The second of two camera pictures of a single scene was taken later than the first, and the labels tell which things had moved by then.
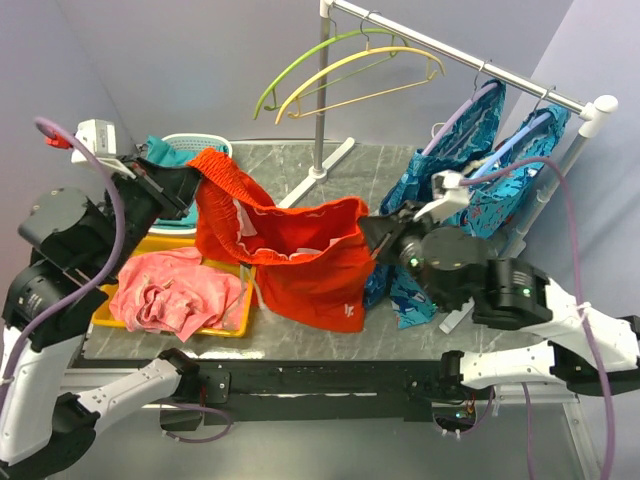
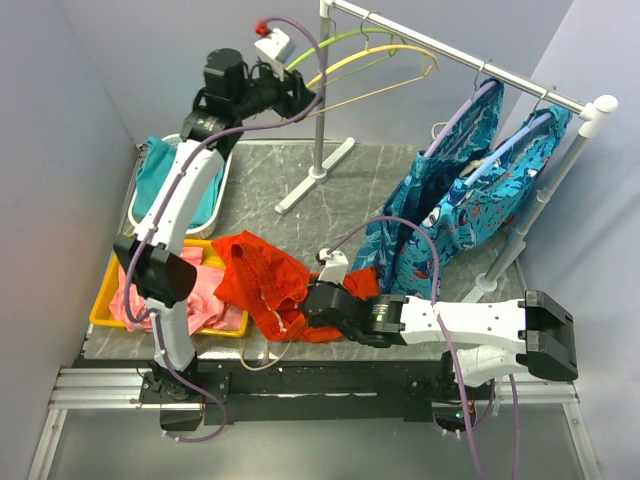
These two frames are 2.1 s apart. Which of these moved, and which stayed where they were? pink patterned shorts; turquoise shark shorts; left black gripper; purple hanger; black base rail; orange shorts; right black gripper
Moved: right black gripper; orange shorts; left black gripper
Stayed: pink patterned shorts; purple hanger; turquoise shark shorts; black base rail
